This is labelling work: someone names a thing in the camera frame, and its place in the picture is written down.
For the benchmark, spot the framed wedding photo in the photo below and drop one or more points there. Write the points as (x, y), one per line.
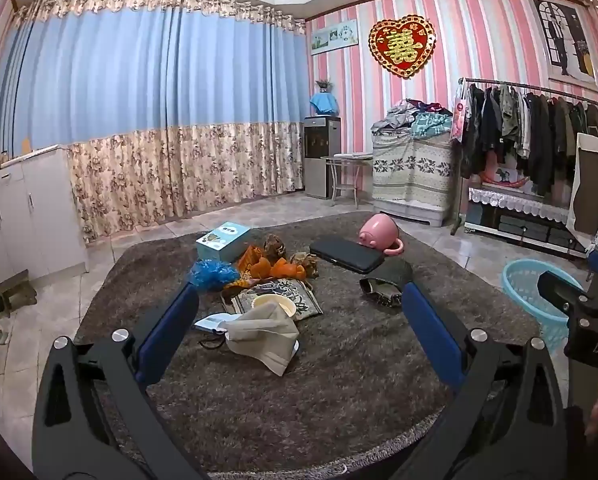
(568, 53)

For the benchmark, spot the blue covered water bottle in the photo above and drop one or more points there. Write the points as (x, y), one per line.
(324, 104)

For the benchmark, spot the grey tissue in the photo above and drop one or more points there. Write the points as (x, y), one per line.
(266, 334)

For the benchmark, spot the orange peel piece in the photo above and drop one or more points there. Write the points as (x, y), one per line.
(285, 269)
(262, 269)

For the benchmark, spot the black rectangular case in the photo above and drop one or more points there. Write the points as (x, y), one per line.
(347, 254)

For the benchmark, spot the blue plastic bag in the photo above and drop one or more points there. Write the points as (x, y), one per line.
(210, 275)

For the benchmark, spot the low lace covered bench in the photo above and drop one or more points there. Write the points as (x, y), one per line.
(522, 219)

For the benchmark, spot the red gold heart decoration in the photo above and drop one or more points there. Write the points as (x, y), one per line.
(404, 46)

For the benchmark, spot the light blue carton box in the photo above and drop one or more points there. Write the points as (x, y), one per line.
(225, 243)

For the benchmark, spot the small landscape wall picture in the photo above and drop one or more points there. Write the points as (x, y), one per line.
(334, 37)

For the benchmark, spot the blue floral curtain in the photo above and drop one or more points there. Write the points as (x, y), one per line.
(166, 107)

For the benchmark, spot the small metal stool table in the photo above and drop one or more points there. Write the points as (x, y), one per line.
(346, 175)

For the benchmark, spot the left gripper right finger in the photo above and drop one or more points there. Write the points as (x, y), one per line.
(506, 420)

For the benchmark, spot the patterned cloth covered cabinet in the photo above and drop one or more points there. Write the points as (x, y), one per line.
(414, 178)

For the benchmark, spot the white paper cup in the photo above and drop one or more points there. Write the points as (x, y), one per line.
(283, 302)

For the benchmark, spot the brown armchair white trim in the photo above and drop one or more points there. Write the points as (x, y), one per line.
(582, 220)

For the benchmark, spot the pink pig mug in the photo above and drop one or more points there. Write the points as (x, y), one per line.
(381, 234)

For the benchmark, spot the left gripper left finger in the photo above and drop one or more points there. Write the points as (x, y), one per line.
(93, 417)

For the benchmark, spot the cardboard scrap on floor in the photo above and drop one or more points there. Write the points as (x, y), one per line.
(19, 286)

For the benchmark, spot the small blue white packet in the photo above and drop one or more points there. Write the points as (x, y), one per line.
(216, 323)

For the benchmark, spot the pile of folded clothes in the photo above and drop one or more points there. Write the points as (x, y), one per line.
(416, 119)

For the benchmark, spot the brown crumpled husk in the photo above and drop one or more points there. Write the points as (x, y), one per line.
(308, 262)
(273, 248)

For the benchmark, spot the patterned black white pouch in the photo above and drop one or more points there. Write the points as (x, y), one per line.
(301, 296)

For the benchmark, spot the clothes rack with garments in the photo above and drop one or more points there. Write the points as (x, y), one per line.
(518, 136)

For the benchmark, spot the light blue plastic basket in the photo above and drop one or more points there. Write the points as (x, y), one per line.
(520, 283)

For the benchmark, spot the white cabinet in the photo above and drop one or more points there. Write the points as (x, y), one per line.
(39, 228)

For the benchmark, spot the dark green pouch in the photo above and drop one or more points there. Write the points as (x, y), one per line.
(385, 284)

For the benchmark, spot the orange snack wrapper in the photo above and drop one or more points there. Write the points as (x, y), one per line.
(249, 258)

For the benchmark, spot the grey water dispenser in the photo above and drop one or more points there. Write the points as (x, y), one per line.
(321, 139)

